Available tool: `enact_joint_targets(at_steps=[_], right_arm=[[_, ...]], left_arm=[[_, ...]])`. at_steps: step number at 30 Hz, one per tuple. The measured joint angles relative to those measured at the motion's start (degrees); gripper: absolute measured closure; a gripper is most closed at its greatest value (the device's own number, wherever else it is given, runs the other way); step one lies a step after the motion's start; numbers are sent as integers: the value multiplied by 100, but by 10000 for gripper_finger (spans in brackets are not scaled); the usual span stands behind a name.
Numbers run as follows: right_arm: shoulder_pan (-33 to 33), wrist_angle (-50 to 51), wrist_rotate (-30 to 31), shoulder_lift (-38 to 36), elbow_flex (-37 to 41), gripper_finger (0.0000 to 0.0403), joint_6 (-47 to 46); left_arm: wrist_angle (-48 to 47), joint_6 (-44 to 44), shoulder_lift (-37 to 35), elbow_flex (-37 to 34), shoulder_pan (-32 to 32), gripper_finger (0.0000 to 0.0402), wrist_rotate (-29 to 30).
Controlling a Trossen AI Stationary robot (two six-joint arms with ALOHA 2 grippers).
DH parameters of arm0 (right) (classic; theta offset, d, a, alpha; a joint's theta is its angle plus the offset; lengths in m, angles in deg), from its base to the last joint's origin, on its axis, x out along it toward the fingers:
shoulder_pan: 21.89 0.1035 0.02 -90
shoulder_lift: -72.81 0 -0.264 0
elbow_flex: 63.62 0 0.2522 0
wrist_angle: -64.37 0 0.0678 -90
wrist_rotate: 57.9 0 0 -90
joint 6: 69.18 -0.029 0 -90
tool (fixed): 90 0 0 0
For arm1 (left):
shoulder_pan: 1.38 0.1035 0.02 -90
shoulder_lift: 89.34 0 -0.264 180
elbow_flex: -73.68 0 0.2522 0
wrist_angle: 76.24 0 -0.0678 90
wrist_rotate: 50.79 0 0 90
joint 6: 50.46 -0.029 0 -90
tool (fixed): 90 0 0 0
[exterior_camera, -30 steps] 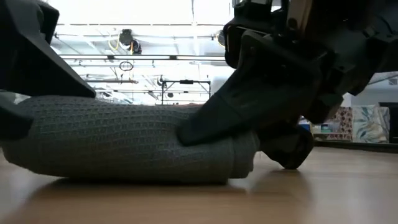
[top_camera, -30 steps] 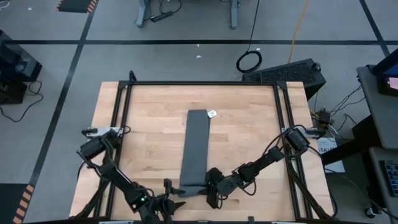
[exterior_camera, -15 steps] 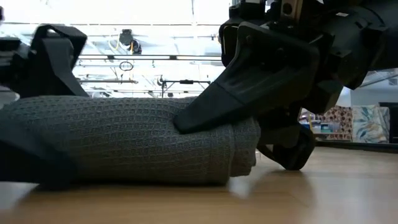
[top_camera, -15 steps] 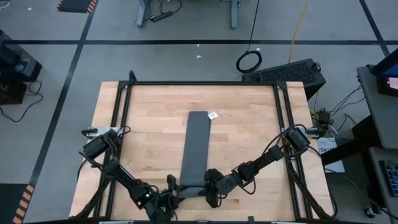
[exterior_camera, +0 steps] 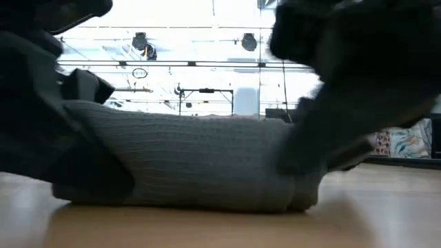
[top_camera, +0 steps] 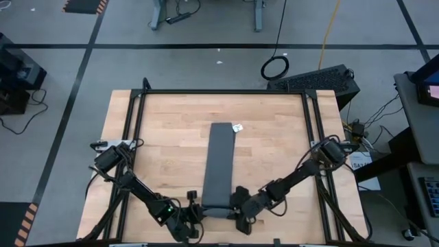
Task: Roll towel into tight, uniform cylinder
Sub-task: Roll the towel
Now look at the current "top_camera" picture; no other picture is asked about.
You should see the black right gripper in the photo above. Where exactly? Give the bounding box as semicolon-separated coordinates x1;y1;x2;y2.
229;185;274;237

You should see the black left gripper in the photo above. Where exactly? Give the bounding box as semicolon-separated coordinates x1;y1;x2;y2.
170;190;207;243

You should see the grey waffle-weave towel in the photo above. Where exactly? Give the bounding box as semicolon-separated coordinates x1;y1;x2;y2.
201;122;244;220

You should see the white printed sheet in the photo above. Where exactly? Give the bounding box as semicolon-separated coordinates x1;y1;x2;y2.
348;150;382;192

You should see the black power adapter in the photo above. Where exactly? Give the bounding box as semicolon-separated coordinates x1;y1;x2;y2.
350;120;367;139

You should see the black perforated computer case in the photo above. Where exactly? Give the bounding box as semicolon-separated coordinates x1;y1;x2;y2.
266;64;361;111

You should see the black desk foot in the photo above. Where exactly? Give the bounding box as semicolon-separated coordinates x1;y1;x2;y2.
354;126;423;183

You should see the grey desk top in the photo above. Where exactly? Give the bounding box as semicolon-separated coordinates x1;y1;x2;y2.
406;161;439;241
393;70;439;166

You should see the black orange-striped floor mat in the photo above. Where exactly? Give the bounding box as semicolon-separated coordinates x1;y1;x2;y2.
0;201;39;247
61;0;110;15

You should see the black keypad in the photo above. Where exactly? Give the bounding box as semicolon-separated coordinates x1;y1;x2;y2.
418;176;439;219

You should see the grey desk leg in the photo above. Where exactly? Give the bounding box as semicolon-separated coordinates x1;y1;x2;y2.
149;0;166;31
252;0;265;33

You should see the black power strip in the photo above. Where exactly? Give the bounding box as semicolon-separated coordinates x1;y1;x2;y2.
165;11;192;25

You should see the black laptop screen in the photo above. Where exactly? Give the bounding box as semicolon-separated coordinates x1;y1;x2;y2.
410;54;439;108

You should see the black equipment case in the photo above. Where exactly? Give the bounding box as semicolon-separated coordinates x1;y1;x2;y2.
0;32;48;116

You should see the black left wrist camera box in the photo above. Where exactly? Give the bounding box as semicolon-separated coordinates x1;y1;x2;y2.
152;201;175;226

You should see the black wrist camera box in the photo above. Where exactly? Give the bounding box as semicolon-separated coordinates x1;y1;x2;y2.
152;201;175;226
265;180;288;202

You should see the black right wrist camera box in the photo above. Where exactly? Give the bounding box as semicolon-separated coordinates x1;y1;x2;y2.
265;180;288;202

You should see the black aluminium table frame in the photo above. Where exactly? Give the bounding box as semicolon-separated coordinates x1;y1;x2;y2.
78;77;374;245

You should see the black hanging cable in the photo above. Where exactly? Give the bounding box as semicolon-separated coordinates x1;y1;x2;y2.
259;0;291;82

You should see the black floor cable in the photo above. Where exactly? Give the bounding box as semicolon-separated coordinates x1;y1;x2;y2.
0;88;49;135

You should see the yellow hanging cable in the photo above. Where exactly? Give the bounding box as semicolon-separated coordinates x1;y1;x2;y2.
317;0;343;71

